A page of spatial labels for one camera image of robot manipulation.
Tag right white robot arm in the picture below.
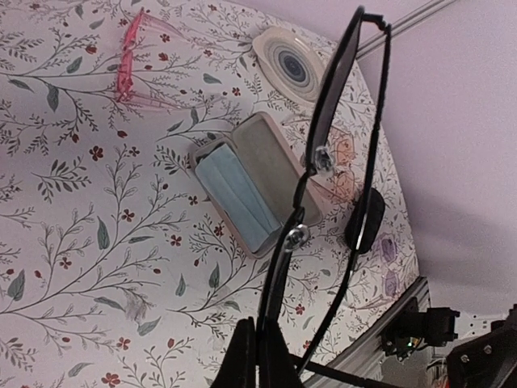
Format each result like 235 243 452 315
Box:
447 308 516 388

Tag orange lens sunglasses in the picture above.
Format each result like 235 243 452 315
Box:
282 116 360 203

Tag black round sunglasses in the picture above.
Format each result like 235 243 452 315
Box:
256 6 392 387

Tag right aluminium frame post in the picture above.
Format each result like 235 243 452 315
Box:
356 0 456 60

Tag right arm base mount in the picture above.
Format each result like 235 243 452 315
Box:
380 297 460 361

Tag pink glasses case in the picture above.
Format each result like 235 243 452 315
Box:
191 112 303 259

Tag clear pink frame glasses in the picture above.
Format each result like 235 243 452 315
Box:
355 232 403 310

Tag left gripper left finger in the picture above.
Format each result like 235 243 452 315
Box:
216 317 258 388

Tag light blue cleaning cloth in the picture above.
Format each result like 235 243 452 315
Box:
195 143 281 252

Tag black glasses case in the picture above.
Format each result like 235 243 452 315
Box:
344 188 385 255

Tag clear striped glass plate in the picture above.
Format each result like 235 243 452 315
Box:
252 27 325 108

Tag front aluminium rail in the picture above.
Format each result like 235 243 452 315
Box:
304 276 432 387

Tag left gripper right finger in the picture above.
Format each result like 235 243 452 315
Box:
258 320 303 388

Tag red thin-frame glasses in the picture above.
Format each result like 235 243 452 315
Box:
112 7 227 112

